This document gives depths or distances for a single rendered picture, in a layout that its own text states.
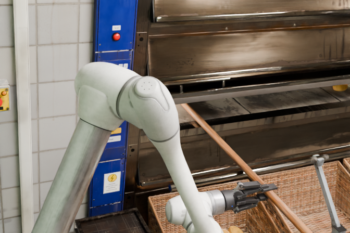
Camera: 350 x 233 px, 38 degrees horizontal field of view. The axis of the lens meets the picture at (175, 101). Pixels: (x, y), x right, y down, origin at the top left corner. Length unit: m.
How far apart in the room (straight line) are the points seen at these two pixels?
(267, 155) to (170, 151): 1.25
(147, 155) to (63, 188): 0.92
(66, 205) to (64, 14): 0.74
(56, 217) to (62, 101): 0.67
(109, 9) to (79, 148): 0.66
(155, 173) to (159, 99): 1.10
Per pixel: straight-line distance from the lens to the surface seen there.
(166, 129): 1.39
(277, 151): 2.72
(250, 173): 2.06
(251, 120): 2.52
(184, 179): 1.57
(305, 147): 2.83
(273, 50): 2.41
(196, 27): 2.15
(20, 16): 1.88
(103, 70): 1.45
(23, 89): 1.98
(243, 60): 2.32
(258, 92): 2.26
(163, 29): 2.08
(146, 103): 1.32
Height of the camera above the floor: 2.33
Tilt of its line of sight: 27 degrees down
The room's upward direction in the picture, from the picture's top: 7 degrees clockwise
